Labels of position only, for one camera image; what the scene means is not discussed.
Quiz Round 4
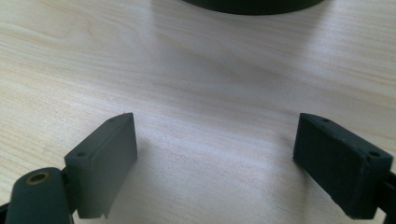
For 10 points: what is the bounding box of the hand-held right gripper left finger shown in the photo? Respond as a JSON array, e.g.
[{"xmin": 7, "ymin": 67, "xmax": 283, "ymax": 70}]
[{"xmin": 64, "ymin": 112, "xmax": 138, "ymax": 219}]

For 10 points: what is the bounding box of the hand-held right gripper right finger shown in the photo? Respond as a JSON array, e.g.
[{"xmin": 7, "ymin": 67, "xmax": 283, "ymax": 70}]
[{"xmin": 292, "ymin": 112, "xmax": 394, "ymax": 220}]

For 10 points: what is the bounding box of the dark round object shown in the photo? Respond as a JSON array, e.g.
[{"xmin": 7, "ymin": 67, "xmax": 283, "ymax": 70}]
[{"xmin": 180, "ymin": 0, "xmax": 325, "ymax": 16}]

